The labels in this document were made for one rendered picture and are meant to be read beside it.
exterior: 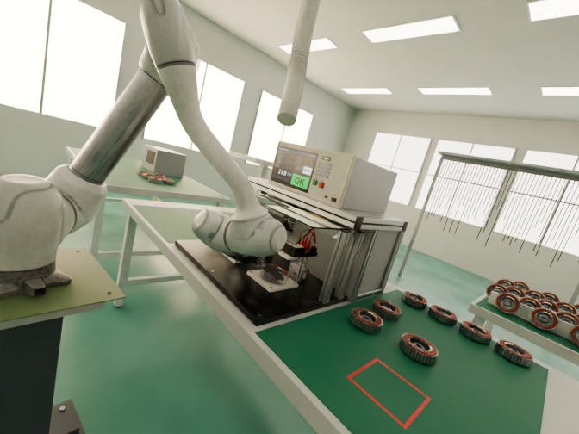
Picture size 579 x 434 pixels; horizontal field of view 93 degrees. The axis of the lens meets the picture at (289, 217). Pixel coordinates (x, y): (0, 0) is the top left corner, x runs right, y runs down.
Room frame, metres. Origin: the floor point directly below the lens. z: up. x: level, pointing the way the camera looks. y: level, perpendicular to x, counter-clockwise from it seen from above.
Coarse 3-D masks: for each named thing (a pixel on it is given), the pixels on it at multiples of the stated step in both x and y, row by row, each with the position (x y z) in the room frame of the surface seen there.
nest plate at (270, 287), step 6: (252, 270) 1.05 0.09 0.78; (258, 270) 1.06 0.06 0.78; (252, 276) 1.00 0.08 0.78; (258, 276) 1.01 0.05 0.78; (258, 282) 0.97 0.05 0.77; (264, 282) 0.97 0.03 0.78; (270, 282) 0.98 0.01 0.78; (288, 282) 1.02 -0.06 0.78; (294, 282) 1.04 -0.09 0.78; (270, 288) 0.93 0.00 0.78; (276, 288) 0.95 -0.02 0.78; (282, 288) 0.97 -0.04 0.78; (288, 288) 0.99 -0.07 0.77
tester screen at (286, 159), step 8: (280, 152) 1.33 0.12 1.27; (288, 152) 1.29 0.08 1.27; (296, 152) 1.25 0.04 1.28; (304, 152) 1.22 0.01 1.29; (280, 160) 1.32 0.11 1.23; (288, 160) 1.28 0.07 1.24; (296, 160) 1.25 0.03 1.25; (304, 160) 1.21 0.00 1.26; (312, 160) 1.18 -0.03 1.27; (280, 168) 1.31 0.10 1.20; (288, 168) 1.27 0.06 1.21; (312, 168) 1.18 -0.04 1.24; (288, 176) 1.27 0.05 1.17; (304, 176) 1.20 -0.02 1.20
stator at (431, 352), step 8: (408, 336) 0.86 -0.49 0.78; (416, 336) 0.87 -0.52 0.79; (400, 344) 0.84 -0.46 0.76; (408, 344) 0.80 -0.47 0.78; (416, 344) 0.84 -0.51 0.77; (424, 344) 0.84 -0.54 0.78; (432, 344) 0.84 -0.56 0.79; (408, 352) 0.79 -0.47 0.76; (416, 352) 0.78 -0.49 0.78; (424, 352) 0.78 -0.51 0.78; (432, 352) 0.79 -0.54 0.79; (416, 360) 0.78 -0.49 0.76; (424, 360) 0.77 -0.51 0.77; (432, 360) 0.78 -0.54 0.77
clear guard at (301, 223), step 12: (288, 216) 0.90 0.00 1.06; (300, 216) 0.94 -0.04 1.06; (312, 216) 1.01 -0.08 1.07; (300, 228) 0.83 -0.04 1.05; (312, 228) 0.82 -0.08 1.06; (324, 228) 0.86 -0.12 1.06; (336, 228) 0.91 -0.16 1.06; (348, 228) 0.96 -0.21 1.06; (288, 240) 0.80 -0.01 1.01; (300, 240) 0.79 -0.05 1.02
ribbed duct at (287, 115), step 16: (304, 0) 2.58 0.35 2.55; (320, 0) 2.63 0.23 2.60; (304, 16) 2.56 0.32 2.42; (304, 32) 2.54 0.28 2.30; (304, 48) 2.54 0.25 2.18; (304, 64) 2.53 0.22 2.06; (288, 80) 2.47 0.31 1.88; (304, 80) 2.56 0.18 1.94; (288, 96) 2.39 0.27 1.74; (288, 112) 2.30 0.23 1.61
